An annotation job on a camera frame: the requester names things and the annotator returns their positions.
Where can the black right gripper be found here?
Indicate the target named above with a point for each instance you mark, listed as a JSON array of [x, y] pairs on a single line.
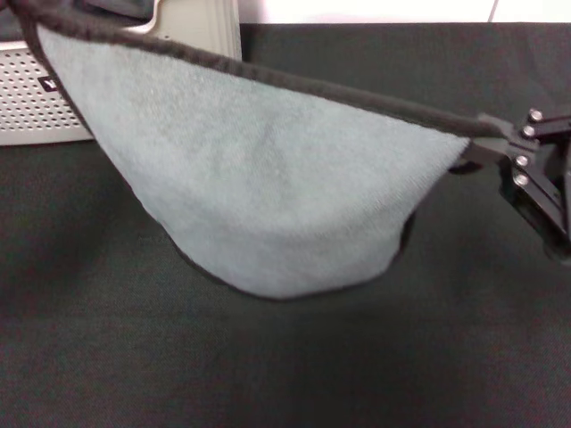
[[563, 165]]

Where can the green towel with black trim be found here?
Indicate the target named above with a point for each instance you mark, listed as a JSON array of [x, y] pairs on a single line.
[[245, 178]]

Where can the black tablecloth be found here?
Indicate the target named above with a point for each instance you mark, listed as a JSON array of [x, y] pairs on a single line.
[[312, 356]]

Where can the grey perforated storage box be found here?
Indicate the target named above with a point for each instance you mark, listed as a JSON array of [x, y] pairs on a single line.
[[27, 111]]

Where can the dark cloth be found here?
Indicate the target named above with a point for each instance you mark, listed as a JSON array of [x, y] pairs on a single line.
[[116, 8]]

